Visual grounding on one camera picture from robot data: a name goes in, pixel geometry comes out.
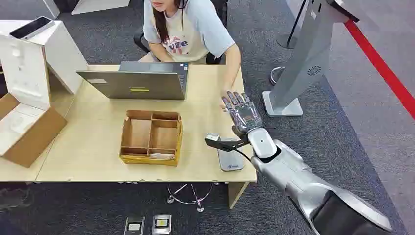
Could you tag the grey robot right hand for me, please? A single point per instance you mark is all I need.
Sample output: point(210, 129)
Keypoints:
point(244, 113)

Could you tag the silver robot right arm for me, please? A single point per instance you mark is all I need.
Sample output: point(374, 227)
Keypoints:
point(301, 181)

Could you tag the grey round floor base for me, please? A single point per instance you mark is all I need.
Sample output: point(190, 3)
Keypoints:
point(275, 75)

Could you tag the grey card reader pad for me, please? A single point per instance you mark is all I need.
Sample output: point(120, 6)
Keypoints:
point(230, 160)

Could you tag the black stanchion pole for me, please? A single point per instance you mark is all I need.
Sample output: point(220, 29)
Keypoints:
point(285, 41)

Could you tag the white card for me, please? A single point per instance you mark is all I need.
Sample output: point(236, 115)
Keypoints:
point(162, 156)

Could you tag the person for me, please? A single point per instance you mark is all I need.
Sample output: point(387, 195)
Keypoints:
point(194, 32)

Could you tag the thin metal floor stand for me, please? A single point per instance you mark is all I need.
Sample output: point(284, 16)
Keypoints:
point(200, 209)

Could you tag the wooden compartment box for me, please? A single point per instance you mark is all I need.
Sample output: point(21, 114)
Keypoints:
point(141, 133)

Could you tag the grey laptop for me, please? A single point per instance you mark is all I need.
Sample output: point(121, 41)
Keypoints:
point(139, 84)

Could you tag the red barrier belt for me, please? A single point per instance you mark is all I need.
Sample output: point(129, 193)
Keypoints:
point(379, 65)

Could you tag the white board panel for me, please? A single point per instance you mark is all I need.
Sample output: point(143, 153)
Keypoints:
point(52, 6)
point(97, 5)

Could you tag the white carton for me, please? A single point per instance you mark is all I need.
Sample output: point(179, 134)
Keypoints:
point(64, 58)

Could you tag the brown cardboard box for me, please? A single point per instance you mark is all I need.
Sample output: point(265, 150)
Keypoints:
point(39, 136)

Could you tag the white moulded packing insert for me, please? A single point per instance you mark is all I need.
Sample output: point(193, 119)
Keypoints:
point(22, 74)
point(16, 126)

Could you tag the black smartphone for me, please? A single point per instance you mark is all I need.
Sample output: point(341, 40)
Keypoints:
point(30, 27)

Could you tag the grey gate post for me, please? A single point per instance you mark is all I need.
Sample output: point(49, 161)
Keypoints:
point(301, 65)

